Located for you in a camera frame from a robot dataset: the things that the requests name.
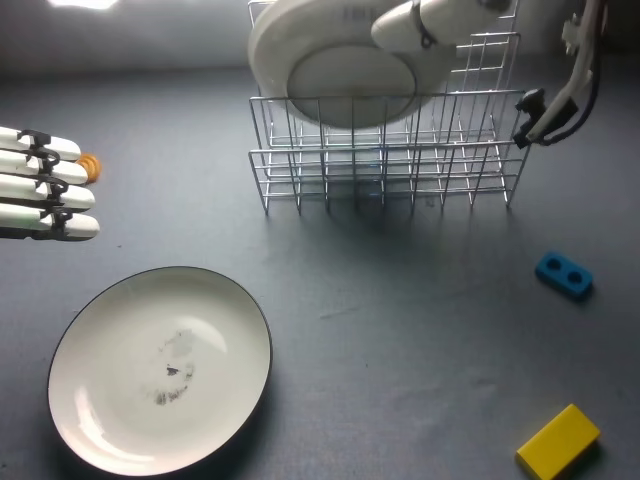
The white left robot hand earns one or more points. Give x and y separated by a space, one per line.
30 220

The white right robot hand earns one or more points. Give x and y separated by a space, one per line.
440 20

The white plate with black rim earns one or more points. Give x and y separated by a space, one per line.
300 45
150 400

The orange swirl cookie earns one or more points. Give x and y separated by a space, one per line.
94 167

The blue block with two holes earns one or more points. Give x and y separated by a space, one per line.
560 287

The yellow rectangular block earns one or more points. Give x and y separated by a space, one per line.
557 442

